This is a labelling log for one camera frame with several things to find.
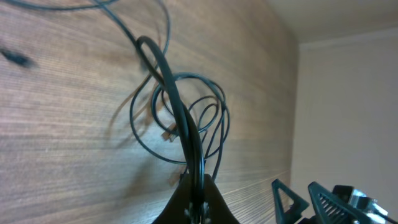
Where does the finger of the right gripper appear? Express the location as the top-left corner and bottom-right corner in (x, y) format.
(308, 182), (373, 224)
(272, 179), (309, 224)

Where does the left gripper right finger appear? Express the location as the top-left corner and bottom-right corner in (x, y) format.
(199, 174), (239, 224)

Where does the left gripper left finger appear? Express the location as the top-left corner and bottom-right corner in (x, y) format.
(152, 174), (195, 224)

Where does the black USB cable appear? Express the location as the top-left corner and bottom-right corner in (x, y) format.
(129, 35), (231, 200)

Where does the thin black audio cable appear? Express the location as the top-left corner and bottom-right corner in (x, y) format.
(0, 0), (172, 69)

